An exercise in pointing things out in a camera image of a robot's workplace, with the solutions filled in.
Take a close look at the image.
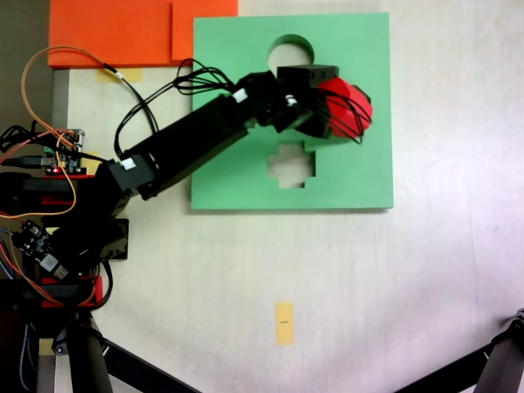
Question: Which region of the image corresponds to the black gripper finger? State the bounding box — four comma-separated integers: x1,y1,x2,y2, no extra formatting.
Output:
295,114,333,141
309,64,340,89

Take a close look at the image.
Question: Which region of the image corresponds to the red octagonal pillar block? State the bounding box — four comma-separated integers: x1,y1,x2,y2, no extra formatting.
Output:
317,76,374,145

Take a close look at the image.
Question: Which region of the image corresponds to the orange block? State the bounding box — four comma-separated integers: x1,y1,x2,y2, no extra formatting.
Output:
47,0,239,69

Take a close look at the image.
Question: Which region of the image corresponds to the green shape sorter board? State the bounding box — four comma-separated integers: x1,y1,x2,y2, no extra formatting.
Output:
190,11,395,213

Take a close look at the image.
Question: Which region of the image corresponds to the yellow tape marker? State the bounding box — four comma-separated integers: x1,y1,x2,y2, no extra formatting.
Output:
275,301,295,347

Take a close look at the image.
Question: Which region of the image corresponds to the small circuit board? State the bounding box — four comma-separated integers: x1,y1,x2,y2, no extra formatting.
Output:
43,129,88,175

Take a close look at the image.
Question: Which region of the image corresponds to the black and red table clamp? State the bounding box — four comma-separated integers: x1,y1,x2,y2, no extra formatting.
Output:
0,171,99,206
0,274,103,310

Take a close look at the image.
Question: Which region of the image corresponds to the circuit board with grey inductor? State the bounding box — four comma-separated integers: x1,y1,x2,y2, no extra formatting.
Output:
11,219,71,279

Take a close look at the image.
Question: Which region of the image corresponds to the black tripod leg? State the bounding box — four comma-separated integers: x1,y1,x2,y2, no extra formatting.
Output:
477,306,524,393
51,317,115,393

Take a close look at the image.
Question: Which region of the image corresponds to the black gripper wire bundle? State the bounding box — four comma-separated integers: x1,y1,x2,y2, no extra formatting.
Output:
323,92,374,145

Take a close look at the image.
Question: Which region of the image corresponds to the black arm wire bundle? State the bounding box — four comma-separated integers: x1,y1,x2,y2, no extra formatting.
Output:
115,58,242,165

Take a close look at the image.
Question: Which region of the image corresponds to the black wire with white connector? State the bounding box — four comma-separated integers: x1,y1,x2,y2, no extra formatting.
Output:
102,61,161,136

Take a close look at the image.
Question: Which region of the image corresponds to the orange wire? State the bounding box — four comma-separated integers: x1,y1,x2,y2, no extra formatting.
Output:
20,45,108,142

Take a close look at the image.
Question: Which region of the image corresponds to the black usb cable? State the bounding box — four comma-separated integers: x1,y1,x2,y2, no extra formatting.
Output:
0,154,45,168

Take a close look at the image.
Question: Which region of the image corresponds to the braided black white cable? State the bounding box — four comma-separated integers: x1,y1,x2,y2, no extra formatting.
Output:
18,321,36,392

